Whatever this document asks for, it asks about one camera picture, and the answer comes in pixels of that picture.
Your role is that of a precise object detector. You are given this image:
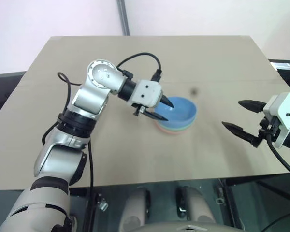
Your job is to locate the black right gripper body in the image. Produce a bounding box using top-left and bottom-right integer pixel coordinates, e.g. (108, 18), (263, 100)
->
(252, 116), (282, 148)

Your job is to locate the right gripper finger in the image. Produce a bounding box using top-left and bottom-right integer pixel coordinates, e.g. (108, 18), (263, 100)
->
(238, 99), (267, 114)
(221, 121), (259, 145)

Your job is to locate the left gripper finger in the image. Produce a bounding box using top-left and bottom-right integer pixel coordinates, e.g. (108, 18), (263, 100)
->
(144, 109), (170, 122)
(159, 94), (175, 109)

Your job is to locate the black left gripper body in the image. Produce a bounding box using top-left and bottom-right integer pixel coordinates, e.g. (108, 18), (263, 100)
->
(131, 103), (149, 117)

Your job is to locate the blue bowl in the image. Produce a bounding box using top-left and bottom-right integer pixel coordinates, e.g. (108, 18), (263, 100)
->
(153, 96), (199, 128)

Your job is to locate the pink bowl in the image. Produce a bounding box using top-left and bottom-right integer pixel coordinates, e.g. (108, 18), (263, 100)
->
(155, 122), (193, 136)

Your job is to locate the green bowl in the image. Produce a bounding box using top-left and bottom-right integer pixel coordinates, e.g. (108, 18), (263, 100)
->
(157, 120), (197, 132)

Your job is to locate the black furniture piece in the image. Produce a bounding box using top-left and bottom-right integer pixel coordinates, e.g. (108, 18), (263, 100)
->
(268, 58), (290, 86)

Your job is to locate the silver metal table clip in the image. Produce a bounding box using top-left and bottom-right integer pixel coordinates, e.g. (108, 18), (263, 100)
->
(96, 195), (110, 212)
(215, 186), (226, 206)

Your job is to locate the grey rounded right robot leg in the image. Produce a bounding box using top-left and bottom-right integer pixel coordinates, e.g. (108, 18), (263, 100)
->
(175, 186), (217, 228)

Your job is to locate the grey rounded robot leg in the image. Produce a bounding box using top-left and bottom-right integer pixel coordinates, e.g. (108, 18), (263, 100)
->
(118, 187), (152, 232)
(175, 186), (217, 228)

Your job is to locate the grey metal pole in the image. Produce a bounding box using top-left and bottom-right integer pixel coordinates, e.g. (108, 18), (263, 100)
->
(116, 0), (131, 36)

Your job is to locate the grey rounded left robot leg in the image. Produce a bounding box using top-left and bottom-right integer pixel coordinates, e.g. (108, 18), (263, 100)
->
(118, 187), (152, 232)

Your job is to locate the grey robot torso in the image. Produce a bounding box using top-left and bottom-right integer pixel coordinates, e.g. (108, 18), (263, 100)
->
(132, 223), (235, 232)

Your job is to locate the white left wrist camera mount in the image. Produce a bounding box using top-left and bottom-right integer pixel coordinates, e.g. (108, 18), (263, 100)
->
(127, 79), (164, 108)

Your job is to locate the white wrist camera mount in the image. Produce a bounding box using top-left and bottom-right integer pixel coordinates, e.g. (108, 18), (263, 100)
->
(127, 79), (164, 108)
(262, 91), (290, 148)

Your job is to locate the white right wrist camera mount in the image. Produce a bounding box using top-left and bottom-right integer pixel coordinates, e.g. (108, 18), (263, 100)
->
(262, 91), (290, 148)

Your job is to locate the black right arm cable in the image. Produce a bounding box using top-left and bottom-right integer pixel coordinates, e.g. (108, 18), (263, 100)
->
(265, 134), (290, 182)

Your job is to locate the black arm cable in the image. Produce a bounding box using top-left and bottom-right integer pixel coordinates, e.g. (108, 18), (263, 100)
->
(42, 72), (95, 201)
(265, 134), (290, 182)

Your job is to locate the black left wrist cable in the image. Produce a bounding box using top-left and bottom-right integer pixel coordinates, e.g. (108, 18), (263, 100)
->
(116, 52), (163, 82)

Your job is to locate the black table frame bar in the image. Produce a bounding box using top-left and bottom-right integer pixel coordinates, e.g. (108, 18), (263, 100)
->
(221, 178), (247, 232)

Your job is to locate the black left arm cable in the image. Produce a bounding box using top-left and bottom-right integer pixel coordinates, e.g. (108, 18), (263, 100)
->
(42, 72), (95, 201)

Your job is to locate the thin black floor cable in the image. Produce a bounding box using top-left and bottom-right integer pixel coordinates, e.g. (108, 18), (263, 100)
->
(258, 209), (290, 232)

